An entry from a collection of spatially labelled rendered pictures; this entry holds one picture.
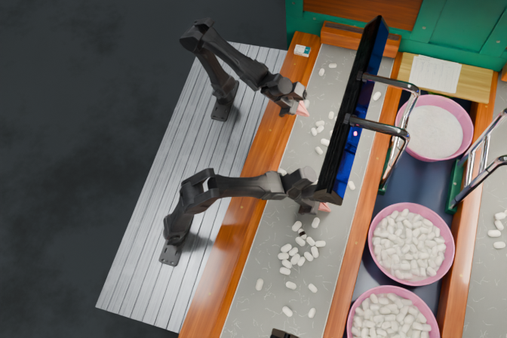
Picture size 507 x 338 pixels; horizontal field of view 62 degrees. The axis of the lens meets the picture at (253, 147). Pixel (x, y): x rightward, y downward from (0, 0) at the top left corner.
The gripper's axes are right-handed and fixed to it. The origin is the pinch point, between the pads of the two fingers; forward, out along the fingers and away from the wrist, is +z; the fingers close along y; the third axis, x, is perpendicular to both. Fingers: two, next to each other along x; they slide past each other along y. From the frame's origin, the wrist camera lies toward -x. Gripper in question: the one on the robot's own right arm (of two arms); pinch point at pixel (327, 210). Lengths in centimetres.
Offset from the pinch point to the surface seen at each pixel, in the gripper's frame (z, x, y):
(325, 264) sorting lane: 4.2, -1.2, -17.4
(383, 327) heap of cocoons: 20.3, -15.3, -30.0
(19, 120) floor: -103, 187, 23
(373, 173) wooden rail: 8.3, -8.0, 17.1
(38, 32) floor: -124, 204, 88
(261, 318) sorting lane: -6.9, 8.2, -39.8
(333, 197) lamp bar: -20.6, -26.5, -6.6
